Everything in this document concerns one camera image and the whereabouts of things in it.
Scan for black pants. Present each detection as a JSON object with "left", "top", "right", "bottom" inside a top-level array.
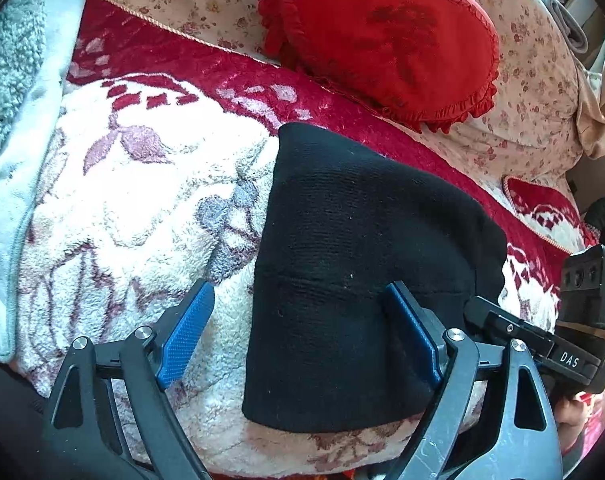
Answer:
[{"left": 243, "top": 122, "right": 507, "bottom": 434}]

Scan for person's right hand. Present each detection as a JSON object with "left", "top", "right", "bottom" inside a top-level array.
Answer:
[{"left": 553, "top": 394, "right": 593, "bottom": 455}]

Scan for floral beige bedsheet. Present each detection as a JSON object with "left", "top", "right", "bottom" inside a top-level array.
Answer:
[{"left": 86, "top": 0, "right": 584, "bottom": 196}]

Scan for red and white plush blanket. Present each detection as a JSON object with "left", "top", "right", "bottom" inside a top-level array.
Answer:
[{"left": 15, "top": 0, "right": 591, "bottom": 478}]

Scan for beige curtain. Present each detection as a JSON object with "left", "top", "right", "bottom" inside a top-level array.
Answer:
[{"left": 575, "top": 38, "right": 605, "bottom": 159}]

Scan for red heart-shaped pillow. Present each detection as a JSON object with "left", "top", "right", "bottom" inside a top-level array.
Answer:
[{"left": 258, "top": 0, "right": 499, "bottom": 132}]

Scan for grey fleece garment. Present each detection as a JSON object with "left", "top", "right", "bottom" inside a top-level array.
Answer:
[{"left": 0, "top": 0, "right": 86, "bottom": 363}]

